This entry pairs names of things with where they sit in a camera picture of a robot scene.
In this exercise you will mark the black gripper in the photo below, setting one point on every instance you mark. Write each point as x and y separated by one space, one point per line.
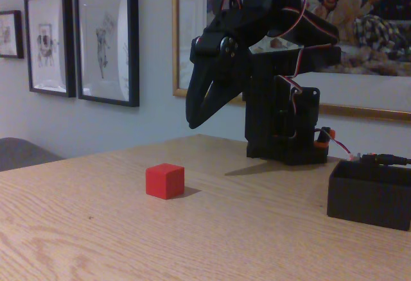
214 47

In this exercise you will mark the red cube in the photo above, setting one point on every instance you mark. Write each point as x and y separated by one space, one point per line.
163 181

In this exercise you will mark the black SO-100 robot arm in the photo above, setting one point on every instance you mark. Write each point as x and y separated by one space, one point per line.
266 117

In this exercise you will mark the black box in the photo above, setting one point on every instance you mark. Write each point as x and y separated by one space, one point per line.
366 197

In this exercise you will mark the orange table clamp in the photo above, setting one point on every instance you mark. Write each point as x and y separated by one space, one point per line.
321 143

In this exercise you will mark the gold framed large painting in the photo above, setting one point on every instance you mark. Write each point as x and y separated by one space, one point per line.
369 37

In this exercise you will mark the large black picture frame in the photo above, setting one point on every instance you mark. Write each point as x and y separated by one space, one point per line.
102 43

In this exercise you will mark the medium black picture frame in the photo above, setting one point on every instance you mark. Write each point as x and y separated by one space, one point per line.
45 43

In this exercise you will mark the small black picture frame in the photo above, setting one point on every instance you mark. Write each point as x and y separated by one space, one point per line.
9 34

